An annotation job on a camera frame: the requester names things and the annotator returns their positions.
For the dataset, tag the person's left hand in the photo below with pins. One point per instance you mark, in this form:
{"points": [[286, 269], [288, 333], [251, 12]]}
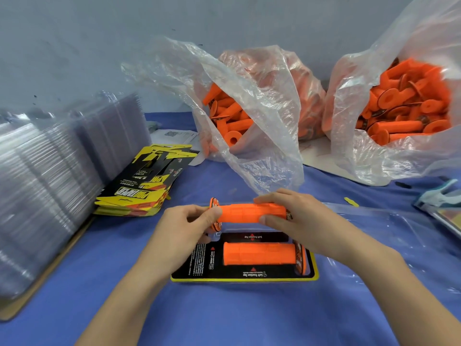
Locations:
{"points": [[176, 238]]}

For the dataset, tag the person's right hand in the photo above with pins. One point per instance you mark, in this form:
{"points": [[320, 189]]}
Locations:
{"points": [[313, 223]]}

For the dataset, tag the yellow black backing card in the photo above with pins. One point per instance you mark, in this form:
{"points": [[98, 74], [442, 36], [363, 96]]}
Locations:
{"points": [[205, 263]]}

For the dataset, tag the teal hand stapler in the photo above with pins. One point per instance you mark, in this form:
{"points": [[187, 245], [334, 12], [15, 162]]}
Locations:
{"points": [[439, 198]]}

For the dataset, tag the stack of clear blister shells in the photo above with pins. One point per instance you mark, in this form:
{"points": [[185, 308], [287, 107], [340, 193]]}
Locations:
{"points": [[50, 187]]}

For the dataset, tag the person's right forearm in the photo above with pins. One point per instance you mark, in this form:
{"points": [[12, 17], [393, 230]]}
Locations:
{"points": [[410, 295]]}

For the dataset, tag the person's left forearm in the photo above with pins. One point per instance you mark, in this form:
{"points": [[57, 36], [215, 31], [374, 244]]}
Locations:
{"points": [[122, 313]]}

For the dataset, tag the sealed yellow card package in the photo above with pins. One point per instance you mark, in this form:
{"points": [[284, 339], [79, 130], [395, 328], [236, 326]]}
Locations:
{"points": [[450, 223]]}

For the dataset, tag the small yellow scrap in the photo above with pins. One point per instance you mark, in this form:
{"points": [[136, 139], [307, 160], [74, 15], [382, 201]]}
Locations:
{"points": [[351, 201]]}

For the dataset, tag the stack of yellow black cards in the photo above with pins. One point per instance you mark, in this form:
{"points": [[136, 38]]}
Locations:
{"points": [[140, 183]]}

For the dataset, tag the white printed paper sheet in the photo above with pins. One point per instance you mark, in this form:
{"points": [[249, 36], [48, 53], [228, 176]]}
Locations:
{"points": [[173, 137]]}

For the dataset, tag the large clear plastic bag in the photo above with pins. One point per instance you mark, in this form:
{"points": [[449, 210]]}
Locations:
{"points": [[432, 32]]}

